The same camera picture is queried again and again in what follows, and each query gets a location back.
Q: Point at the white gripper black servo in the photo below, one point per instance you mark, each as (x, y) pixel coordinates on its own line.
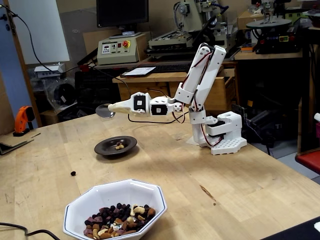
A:
(130, 105)

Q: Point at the metal spoon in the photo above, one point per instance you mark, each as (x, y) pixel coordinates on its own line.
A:
(102, 111)

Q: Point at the scooped nuts portion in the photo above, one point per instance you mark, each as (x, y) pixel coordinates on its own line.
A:
(119, 147)

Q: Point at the stray dark raisin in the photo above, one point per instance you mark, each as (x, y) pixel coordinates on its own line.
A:
(73, 173)

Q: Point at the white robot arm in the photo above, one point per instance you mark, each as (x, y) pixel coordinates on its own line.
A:
(200, 75)

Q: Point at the brown plate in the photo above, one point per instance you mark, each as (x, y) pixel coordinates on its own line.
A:
(105, 147)

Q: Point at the white octagonal bowl blue rim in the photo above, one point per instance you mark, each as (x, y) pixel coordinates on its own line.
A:
(100, 195)

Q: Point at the tablet with white screen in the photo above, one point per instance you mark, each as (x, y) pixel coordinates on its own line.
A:
(140, 71)

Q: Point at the wooden workbench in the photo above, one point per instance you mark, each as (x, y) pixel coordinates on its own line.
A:
(160, 77)

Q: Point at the beige control box red button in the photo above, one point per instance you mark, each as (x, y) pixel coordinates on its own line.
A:
(117, 56)

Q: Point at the black keyboard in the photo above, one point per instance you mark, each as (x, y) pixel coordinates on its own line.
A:
(170, 68)

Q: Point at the clear plastic bag black disc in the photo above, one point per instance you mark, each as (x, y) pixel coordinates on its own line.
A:
(62, 93)

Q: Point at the black computer monitor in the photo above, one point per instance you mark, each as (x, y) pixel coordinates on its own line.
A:
(122, 12)

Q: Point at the orange and black hand tool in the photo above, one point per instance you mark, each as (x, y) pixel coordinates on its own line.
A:
(21, 120)

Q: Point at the whiteboard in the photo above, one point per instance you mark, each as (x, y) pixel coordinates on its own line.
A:
(45, 30)

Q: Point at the mixed nuts and raisins pile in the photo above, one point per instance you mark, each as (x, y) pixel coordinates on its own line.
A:
(120, 220)

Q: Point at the beige milling machine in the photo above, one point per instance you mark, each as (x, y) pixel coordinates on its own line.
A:
(192, 15)

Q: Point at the flat cardboard piece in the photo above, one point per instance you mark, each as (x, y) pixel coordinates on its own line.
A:
(12, 141)

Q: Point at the brown cardboard box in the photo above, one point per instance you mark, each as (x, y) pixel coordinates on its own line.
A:
(246, 20)

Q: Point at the wooden shelf board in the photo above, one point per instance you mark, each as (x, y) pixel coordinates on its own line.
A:
(270, 56)

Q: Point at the black scroll saw machine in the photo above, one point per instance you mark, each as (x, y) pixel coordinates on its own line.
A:
(275, 40)

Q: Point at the red chair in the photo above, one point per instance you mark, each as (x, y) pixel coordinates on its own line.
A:
(310, 160)

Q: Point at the black box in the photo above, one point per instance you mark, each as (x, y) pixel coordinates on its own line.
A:
(300, 232)

